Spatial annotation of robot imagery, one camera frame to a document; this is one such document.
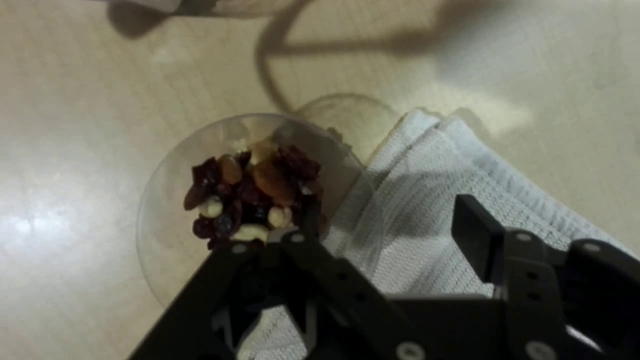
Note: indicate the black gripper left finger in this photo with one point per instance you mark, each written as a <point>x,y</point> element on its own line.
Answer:
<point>332,293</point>

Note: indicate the clear cup with brown pieces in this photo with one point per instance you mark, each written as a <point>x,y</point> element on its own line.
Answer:
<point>172,201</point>

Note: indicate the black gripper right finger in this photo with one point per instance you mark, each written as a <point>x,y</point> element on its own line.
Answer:
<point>546,300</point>

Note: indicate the folded beige cloth towel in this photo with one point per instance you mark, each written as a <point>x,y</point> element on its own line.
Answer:
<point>427,201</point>

